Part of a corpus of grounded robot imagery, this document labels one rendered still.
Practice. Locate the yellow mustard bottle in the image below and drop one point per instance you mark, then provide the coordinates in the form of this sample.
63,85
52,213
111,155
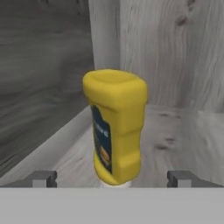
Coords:
119,122

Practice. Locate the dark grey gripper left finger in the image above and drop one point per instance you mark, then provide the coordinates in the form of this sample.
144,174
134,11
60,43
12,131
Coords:
43,179

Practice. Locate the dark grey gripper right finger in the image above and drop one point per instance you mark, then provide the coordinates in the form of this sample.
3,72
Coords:
182,179

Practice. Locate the grey wooden cabinet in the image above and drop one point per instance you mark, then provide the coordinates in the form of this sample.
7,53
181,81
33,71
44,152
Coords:
180,73

